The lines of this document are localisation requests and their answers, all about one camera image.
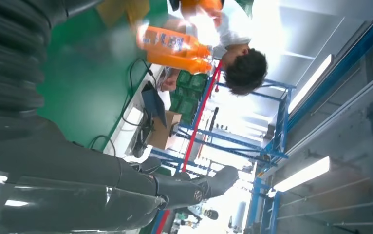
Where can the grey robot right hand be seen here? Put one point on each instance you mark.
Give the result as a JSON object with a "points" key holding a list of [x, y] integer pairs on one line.
{"points": [[60, 161]]}

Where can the green plastic crate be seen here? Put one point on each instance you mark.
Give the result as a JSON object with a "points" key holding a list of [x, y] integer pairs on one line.
{"points": [[186, 108], [193, 82]]}

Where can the tablet in blue case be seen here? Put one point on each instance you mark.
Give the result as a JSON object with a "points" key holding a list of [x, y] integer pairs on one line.
{"points": [[154, 103]]}

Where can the white flat box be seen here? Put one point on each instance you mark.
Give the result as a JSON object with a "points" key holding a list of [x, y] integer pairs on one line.
{"points": [[134, 115]]}

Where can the brown cardboard box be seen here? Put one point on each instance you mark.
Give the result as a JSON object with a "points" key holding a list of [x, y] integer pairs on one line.
{"points": [[164, 130]]}

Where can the white table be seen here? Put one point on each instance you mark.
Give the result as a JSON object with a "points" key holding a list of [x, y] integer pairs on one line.
{"points": [[125, 135]]}

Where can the person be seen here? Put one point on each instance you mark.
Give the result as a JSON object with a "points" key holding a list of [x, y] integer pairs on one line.
{"points": [[244, 71]]}

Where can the blue metal shelf rack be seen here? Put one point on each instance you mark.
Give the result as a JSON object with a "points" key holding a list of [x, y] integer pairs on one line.
{"points": [[282, 129]]}

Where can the ceiling light panel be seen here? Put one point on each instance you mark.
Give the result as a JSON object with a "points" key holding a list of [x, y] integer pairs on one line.
{"points": [[302, 174], [310, 83]]}

